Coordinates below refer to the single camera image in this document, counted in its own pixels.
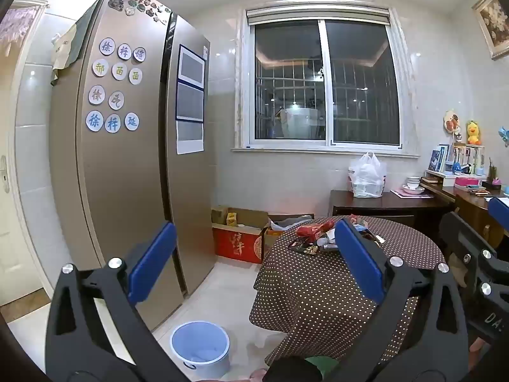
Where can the cluster of dark souvenir magnets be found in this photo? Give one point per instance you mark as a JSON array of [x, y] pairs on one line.
[[117, 2]]

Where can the cartoon wall ornament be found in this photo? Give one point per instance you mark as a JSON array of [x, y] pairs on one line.
[[452, 121]]

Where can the blue plastic waste bin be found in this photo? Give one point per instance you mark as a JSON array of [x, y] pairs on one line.
[[199, 338]]

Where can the small yellow box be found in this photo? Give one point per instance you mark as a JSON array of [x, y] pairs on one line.
[[232, 219]]

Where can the open brown cardboard box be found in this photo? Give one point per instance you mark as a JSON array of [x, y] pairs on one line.
[[246, 215]]

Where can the group of round character magnets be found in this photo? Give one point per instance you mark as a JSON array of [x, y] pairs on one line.
[[98, 68]]

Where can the yellow duck plush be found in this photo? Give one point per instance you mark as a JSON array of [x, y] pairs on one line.
[[473, 133]]

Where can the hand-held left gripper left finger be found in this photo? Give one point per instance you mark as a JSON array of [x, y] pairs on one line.
[[153, 262]]

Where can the red snack bag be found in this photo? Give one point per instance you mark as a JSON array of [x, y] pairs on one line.
[[314, 231]]

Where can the brown wooden desk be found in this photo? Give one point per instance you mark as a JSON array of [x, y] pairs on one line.
[[473, 213]]

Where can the pink box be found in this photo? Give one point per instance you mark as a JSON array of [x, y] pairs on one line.
[[468, 182]]

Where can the round table brown dotted tablecloth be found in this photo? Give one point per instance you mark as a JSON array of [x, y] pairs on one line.
[[318, 294]]

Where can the champagne double-door refrigerator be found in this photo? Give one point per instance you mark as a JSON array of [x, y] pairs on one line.
[[119, 207]]

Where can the dark snack wrapper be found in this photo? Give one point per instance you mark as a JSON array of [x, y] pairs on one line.
[[302, 248]]

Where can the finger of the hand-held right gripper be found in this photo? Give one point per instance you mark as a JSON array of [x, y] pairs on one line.
[[469, 248], [500, 211]]

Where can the orange printed cardboard box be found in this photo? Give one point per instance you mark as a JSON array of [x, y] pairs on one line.
[[270, 236]]

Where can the pink booklet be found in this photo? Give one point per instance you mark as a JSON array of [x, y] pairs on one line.
[[409, 195]]

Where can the white desk shelf with books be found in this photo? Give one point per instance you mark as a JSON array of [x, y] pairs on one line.
[[457, 163]]

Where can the beige and green tote bag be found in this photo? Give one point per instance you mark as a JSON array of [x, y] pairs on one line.
[[65, 49]]

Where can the white panel door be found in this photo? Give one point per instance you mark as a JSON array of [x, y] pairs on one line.
[[16, 254]]

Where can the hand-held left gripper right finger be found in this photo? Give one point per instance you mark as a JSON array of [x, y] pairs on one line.
[[358, 258]]

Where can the small white packet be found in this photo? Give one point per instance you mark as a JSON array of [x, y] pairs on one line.
[[327, 243]]

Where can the person's right hand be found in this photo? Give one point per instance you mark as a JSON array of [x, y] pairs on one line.
[[475, 348]]

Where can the white plastic bag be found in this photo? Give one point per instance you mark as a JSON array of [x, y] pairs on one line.
[[368, 177]]

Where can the person's green trousers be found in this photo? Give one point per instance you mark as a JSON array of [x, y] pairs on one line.
[[324, 366]]

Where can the grey plastic sheet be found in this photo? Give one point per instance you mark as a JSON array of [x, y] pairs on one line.
[[290, 223]]

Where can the framed flower painting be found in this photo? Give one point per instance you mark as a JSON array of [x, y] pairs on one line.
[[493, 22]]

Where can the grey roller blind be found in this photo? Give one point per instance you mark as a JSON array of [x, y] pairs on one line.
[[318, 16]]

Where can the pink floral door curtain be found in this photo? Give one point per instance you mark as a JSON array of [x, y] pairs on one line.
[[18, 24]]

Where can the dark wooden sideboard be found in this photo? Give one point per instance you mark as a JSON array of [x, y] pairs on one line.
[[381, 209]]

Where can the white sliding window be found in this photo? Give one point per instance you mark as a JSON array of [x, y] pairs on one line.
[[324, 83]]

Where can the red printed wrapper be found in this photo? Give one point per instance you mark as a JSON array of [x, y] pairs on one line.
[[354, 219]]

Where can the blue paper ornament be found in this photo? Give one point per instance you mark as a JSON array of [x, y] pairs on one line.
[[504, 134]]

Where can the blue and white wrapper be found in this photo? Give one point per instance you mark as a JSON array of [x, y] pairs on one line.
[[372, 234]]

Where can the stacked white bowls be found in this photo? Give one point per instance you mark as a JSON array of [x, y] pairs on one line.
[[413, 185]]

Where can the white paper sheet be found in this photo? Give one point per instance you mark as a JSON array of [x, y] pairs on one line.
[[190, 138]]

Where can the red cardboard box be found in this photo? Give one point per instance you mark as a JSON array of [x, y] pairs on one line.
[[238, 244]]

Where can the blue framed paper sheet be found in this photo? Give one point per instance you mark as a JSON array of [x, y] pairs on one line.
[[190, 102], [191, 65]]

